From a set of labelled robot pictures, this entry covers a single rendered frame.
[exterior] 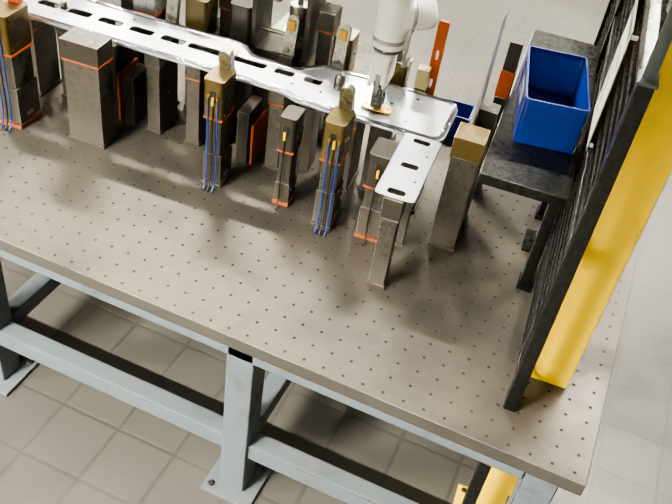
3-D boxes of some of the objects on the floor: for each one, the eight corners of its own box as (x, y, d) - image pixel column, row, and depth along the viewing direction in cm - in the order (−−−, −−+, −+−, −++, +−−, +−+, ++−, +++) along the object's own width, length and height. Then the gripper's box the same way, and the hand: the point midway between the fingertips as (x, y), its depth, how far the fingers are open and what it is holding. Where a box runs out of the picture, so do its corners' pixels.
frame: (-220, 290, 279) (-293, 125, 236) (76, 88, 395) (63, -47, 352) (502, 631, 222) (580, 496, 178) (599, 278, 338) (661, 145, 295)
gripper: (393, 60, 204) (381, 123, 216) (410, 34, 216) (397, 95, 228) (365, 52, 205) (354, 115, 217) (383, 27, 217) (372, 88, 229)
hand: (378, 98), depth 221 cm, fingers closed, pressing on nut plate
